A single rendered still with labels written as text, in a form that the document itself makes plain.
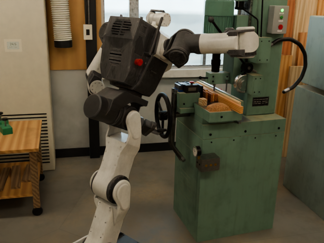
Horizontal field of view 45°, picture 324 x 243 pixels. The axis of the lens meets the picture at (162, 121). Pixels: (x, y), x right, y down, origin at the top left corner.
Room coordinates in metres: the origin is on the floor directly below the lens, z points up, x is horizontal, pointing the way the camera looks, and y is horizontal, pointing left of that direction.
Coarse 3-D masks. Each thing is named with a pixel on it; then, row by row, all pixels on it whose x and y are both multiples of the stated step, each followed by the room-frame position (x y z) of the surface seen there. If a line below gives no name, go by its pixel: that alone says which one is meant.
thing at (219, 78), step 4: (208, 72) 2.41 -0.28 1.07; (212, 72) 2.42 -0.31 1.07; (216, 72) 2.42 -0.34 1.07; (220, 72) 2.42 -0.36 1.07; (224, 72) 2.43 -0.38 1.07; (228, 72) 2.43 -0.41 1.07; (208, 76) 2.40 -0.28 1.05; (212, 76) 2.39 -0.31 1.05; (216, 76) 2.40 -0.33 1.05; (220, 76) 2.40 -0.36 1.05; (224, 76) 2.41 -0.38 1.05; (228, 76) 2.42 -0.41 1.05; (208, 80) 2.40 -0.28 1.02; (212, 80) 2.39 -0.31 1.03; (216, 80) 2.40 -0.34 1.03; (220, 80) 2.41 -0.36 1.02; (224, 80) 2.41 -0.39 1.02; (228, 80) 2.42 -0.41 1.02
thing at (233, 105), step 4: (220, 96) 2.32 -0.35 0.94; (220, 100) 2.32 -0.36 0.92; (224, 100) 2.27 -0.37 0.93; (228, 100) 2.23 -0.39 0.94; (228, 104) 2.22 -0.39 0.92; (232, 104) 2.17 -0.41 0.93; (236, 104) 2.15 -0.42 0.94; (232, 108) 2.17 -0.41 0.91; (236, 108) 2.13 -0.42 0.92; (240, 108) 2.09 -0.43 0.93; (240, 112) 2.09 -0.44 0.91
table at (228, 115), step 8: (208, 104) 2.28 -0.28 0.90; (184, 112) 2.27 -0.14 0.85; (192, 112) 2.29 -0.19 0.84; (200, 112) 2.22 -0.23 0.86; (208, 112) 2.11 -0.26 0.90; (216, 112) 2.11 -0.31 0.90; (224, 112) 2.13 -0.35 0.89; (232, 112) 2.14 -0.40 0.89; (208, 120) 2.11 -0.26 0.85; (216, 120) 2.11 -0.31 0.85; (224, 120) 2.13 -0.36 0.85; (232, 120) 2.15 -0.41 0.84
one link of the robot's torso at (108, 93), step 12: (96, 96) 1.66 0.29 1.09; (108, 96) 1.70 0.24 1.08; (120, 96) 1.70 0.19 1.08; (132, 96) 1.76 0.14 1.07; (84, 108) 1.68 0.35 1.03; (96, 108) 1.63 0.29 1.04; (108, 108) 1.66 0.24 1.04; (120, 108) 1.70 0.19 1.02; (96, 120) 1.67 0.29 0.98; (108, 120) 1.68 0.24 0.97
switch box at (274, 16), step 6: (270, 6) 2.40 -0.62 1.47; (276, 6) 2.36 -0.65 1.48; (282, 6) 2.37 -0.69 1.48; (288, 6) 2.39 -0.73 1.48; (270, 12) 2.39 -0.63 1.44; (276, 12) 2.36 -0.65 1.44; (282, 12) 2.37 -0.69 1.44; (270, 18) 2.39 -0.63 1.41; (276, 18) 2.36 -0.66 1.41; (270, 24) 2.38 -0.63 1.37; (276, 24) 2.36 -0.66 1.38; (282, 24) 2.38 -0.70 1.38; (270, 30) 2.37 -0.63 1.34; (276, 30) 2.37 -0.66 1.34; (282, 30) 2.38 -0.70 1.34
